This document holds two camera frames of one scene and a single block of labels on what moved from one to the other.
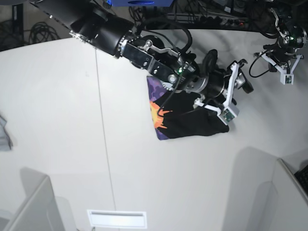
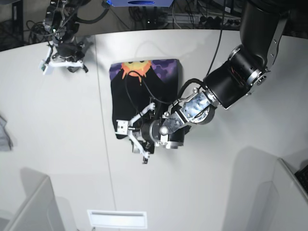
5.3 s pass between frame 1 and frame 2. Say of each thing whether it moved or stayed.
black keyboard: stayed
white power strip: stayed
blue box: stayed
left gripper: moved
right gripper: moved
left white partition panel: stayed
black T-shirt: moved
